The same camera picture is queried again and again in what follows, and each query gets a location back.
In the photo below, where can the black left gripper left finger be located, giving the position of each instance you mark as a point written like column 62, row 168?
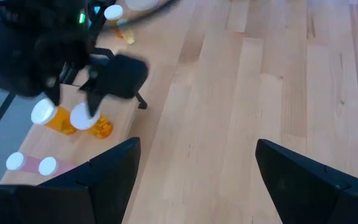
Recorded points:
column 104, row 186

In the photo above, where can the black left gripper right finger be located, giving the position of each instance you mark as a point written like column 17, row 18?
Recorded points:
column 306, row 193

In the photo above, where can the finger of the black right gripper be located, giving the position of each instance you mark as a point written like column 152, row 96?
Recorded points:
column 54, row 90
column 120, row 76

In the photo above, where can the large orange medicine bottle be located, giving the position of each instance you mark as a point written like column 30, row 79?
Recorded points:
column 61, row 123
column 102, row 127

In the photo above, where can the pink medicine bottle white cap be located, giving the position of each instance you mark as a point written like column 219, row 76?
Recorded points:
column 48, row 165
column 15, row 160

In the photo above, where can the small orange medicine bottle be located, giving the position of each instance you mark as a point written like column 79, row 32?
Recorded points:
column 113, row 12

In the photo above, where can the snake plant white pot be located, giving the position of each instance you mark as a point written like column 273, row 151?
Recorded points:
column 141, row 3

